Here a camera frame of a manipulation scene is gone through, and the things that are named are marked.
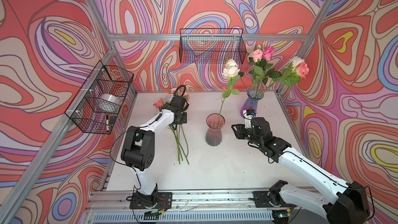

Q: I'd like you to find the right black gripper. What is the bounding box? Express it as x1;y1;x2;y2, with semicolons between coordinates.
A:
231;123;262;147

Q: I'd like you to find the red glass vase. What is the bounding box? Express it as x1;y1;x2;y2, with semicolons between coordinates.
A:
205;113;226;147

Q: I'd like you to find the purple glass vase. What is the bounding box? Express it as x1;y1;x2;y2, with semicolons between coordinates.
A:
240;88;264;118

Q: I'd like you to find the cream rose stem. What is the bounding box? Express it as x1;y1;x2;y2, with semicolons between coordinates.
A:
216;66;240;128
274;56;305;82

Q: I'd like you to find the white rose stem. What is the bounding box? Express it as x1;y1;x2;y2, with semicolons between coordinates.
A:
223;59;248;91

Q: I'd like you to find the coral pink rose stem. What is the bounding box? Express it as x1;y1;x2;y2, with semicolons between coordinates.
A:
263;61;309;92

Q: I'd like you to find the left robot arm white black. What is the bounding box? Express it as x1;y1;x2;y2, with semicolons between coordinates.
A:
120;96;189;208

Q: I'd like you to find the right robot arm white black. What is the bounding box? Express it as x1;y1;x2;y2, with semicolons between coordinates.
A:
231;117;371;224

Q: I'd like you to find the pale pink flower bunch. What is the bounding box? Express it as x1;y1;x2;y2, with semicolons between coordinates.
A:
153;85;190;165

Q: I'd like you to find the black marker pen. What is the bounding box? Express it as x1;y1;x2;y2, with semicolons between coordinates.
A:
105;115;110;133

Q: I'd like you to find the silver tape roll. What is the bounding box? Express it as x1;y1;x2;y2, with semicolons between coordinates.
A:
97;93;122;113

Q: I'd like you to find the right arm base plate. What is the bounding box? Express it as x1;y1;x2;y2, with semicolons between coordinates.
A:
251;191;296;208

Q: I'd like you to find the back black wire basket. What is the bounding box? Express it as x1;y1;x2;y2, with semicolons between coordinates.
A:
179;27;247;64

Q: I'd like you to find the black wire basket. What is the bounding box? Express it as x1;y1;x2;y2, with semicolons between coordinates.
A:
65;61;134;135
179;27;247;64

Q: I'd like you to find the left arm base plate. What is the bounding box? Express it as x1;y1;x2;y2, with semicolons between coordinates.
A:
126;192;173;210

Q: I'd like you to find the left black wire basket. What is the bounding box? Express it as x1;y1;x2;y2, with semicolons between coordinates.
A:
65;61;134;135

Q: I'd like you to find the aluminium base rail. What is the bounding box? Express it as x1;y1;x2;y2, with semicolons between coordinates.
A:
84;188;269;211

